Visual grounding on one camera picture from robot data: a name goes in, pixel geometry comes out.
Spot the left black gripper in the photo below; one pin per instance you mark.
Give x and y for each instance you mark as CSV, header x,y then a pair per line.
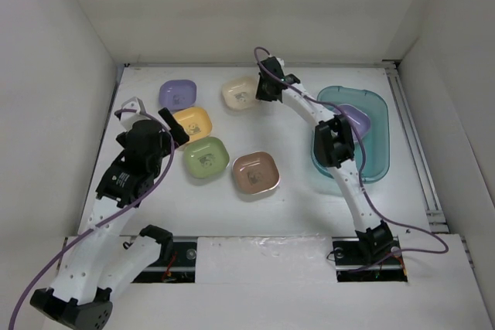
x,y
176,130

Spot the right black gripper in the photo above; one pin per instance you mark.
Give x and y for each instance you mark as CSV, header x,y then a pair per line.
x,y
260,94

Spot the cream plate back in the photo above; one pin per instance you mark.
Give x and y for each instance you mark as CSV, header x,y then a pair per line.
x,y
240,94

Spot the green plate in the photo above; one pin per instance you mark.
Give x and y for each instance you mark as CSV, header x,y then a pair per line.
x,y
206,157

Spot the brown plate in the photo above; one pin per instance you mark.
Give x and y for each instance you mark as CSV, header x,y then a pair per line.
x,y
255,173

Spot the purple plate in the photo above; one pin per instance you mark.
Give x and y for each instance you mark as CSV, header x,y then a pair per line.
x,y
361,121
177,95

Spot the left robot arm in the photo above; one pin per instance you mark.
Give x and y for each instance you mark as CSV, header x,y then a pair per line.
x,y
82,295

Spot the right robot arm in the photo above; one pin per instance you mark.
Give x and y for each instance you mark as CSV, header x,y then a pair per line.
x,y
333,147

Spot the teal plastic bin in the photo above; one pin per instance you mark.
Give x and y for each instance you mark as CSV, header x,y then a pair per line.
x,y
377,141

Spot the yellow plate on table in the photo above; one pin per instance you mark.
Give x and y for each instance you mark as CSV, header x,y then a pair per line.
x,y
195,122

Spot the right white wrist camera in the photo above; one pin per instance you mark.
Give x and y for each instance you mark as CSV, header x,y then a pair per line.
x,y
281,61

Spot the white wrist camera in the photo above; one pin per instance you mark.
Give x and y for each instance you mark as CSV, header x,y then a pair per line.
x,y
281,61
131,112

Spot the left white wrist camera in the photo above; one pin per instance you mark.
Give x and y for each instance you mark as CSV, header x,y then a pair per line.
x,y
131,112

